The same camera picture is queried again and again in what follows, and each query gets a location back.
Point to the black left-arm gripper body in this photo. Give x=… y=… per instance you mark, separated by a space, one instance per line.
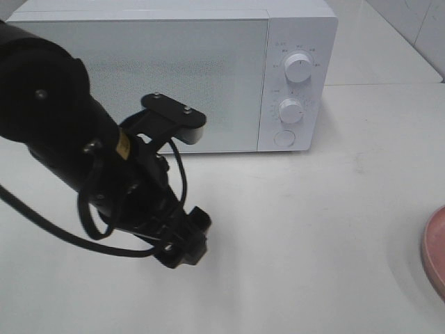
x=127 y=180

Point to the left black silver wrist camera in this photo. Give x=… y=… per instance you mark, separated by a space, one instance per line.
x=166 y=117

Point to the white microwave door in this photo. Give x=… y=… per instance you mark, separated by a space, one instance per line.
x=215 y=67

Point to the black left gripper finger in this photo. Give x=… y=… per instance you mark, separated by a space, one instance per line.
x=189 y=252
x=199 y=221

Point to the white microwave knob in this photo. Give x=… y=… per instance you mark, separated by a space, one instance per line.
x=298 y=66
x=290 y=111

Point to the white microwave oven body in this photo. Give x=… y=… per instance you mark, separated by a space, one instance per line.
x=309 y=26

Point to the pink round plate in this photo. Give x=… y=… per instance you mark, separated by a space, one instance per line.
x=432 y=251

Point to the round white door-release button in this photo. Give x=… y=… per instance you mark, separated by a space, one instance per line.
x=285 y=138

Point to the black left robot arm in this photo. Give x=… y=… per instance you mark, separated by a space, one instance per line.
x=45 y=99

